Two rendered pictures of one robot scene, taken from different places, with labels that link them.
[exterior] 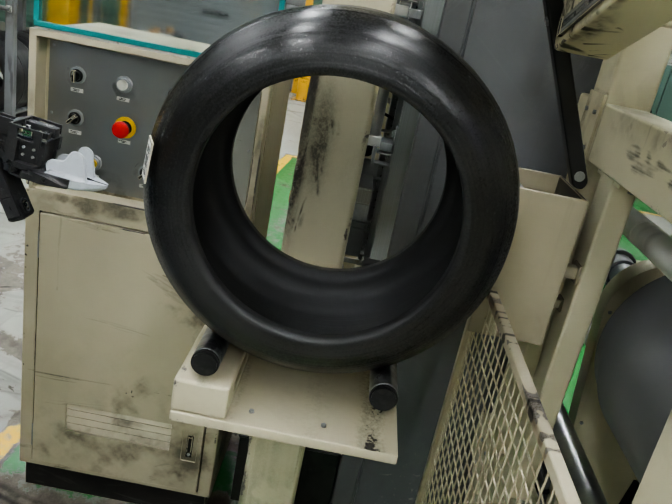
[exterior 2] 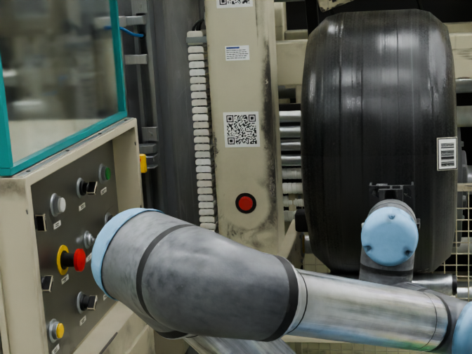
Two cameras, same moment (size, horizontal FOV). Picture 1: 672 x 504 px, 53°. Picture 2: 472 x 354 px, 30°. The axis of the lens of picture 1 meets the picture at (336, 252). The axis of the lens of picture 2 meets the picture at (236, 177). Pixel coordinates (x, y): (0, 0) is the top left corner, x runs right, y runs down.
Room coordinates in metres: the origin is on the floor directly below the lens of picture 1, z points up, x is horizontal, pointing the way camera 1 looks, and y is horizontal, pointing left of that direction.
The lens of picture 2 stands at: (0.99, 1.91, 1.52)
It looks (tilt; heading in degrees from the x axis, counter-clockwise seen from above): 12 degrees down; 281
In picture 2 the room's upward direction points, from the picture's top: 3 degrees counter-clockwise
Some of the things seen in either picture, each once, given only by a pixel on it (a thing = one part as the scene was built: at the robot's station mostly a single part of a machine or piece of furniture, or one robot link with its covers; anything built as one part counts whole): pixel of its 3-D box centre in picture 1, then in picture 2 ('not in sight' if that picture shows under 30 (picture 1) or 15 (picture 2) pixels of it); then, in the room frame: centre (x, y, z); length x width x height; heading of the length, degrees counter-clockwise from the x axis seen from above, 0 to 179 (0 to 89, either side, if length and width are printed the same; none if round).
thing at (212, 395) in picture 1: (224, 345); not in sight; (1.08, 0.16, 0.83); 0.36 x 0.09 x 0.06; 0
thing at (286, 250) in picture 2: not in sight; (289, 262); (1.26, 0.03, 0.90); 0.40 x 0.03 x 0.10; 90
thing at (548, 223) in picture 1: (516, 251); (289, 162); (1.30, -0.35, 1.05); 0.20 x 0.15 x 0.30; 0
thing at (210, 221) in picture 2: not in sight; (206, 141); (1.42, 0.08, 1.19); 0.05 x 0.04 x 0.48; 90
